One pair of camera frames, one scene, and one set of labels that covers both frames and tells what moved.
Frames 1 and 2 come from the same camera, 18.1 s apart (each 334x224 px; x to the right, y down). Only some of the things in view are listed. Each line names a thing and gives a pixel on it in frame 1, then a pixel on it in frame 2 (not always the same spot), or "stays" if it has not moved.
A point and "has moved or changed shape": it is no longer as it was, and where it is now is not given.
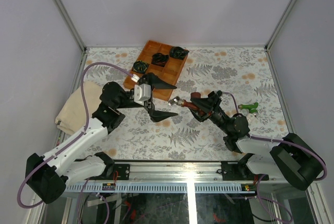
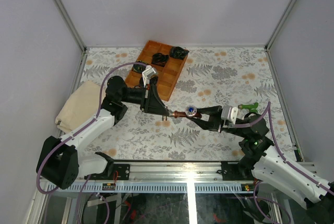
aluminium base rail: (181, 173) stays
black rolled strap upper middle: (159, 59) stays
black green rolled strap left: (140, 67) stays
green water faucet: (251, 107) stays
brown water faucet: (186, 104) has moved or changed shape
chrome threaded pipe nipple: (177, 100) has moved or changed shape
